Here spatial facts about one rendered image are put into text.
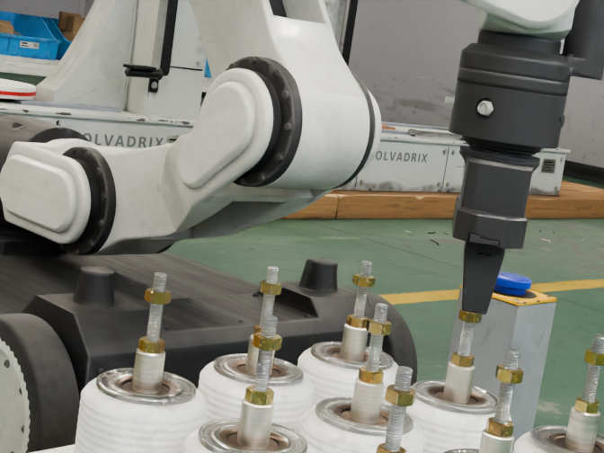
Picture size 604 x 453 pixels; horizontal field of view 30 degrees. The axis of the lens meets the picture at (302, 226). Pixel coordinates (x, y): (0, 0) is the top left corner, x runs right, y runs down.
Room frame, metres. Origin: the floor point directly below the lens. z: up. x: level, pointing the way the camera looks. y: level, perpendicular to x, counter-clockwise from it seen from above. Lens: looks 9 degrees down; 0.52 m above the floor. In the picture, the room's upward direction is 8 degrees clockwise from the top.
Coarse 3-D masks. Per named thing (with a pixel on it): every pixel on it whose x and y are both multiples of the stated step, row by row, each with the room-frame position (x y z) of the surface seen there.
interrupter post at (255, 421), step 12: (252, 408) 0.73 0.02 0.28; (264, 408) 0.73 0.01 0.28; (240, 420) 0.73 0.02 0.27; (252, 420) 0.73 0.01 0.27; (264, 420) 0.73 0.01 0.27; (240, 432) 0.73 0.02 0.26; (252, 432) 0.73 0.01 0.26; (264, 432) 0.73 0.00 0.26; (240, 444) 0.73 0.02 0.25; (252, 444) 0.73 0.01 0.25; (264, 444) 0.73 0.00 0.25
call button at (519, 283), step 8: (504, 272) 1.10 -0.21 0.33; (504, 280) 1.07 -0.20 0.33; (512, 280) 1.07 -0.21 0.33; (520, 280) 1.07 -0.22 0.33; (528, 280) 1.08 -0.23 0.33; (496, 288) 1.08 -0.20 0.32; (504, 288) 1.08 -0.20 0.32; (512, 288) 1.07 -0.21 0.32; (520, 288) 1.07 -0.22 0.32; (528, 288) 1.08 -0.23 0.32
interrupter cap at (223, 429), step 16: (208, 432) 0.74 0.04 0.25; (224, 432) 0.74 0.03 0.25; (272, 432) 0.76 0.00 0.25; (288, 432) 0.76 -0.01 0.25; (208, 448) 0.71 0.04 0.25; (224, 448) 0.71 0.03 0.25; (240, 448) 0.72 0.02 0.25; (272, 448) 0.73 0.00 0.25; (288, 448) 0.73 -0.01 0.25; (304, 448) 0.73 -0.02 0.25
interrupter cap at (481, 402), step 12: (420, 384) 0.93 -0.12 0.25; (432, 384) 0.94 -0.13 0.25; (444, 384) 0.94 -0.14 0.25; (420, 396) 0.89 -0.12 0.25; (432, 396) 0.90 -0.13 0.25; (480, 396) 0.92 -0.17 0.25; (492, 396) 0.92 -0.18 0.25; (444, 408) 0.88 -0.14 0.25; (456, 408) 0.88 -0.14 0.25; (468, 408) 0.88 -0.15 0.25; (480, 408) 0.89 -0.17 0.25; (492, 408) 0.89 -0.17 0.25
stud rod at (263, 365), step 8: (264, 320) 0.74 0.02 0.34; (272, 320) 0.73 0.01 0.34; (264, 328) 0.73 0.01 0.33; (272, 328) 0.73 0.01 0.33; (264, 336) 0.73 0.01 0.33; (272, 336) 0.73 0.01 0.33; (264, 352) 0.73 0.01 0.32; (272, 352) 0.74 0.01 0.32; (264, 360) 0.73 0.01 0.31; (264, 368) 0.73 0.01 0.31; (256, 376) 0.74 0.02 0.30; (264, 376) 0.73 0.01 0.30; (256, 384) 0.74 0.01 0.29; (264, 384) 0.73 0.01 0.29
